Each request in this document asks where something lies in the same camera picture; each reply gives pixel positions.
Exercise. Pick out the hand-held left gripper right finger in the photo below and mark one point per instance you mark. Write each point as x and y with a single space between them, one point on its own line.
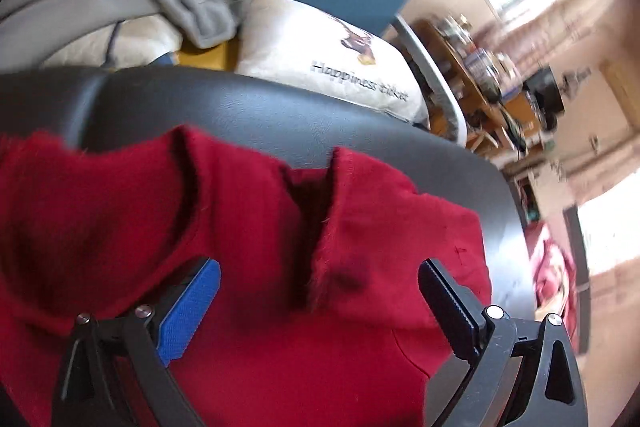
450 307

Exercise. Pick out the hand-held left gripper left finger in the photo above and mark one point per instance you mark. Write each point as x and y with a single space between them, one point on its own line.
190 307

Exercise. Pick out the red knit sweater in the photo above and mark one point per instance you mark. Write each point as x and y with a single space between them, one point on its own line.
250 232

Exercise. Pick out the white printed pillow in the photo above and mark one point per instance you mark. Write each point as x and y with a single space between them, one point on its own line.
325 57

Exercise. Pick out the black monitor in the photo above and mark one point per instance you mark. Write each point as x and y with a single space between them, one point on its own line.
542 92

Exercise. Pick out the grey curved armrest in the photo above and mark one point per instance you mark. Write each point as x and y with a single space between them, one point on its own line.
432 77

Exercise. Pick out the beige patterned curtain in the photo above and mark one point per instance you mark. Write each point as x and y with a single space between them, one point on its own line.
555 19

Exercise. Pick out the cluttered wooden desk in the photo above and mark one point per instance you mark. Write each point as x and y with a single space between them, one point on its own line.
470 92

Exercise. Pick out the wall air conditioner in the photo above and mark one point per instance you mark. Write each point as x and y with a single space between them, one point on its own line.
620 87

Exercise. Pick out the pink red blanket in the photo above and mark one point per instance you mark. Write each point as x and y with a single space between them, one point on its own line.
552 267

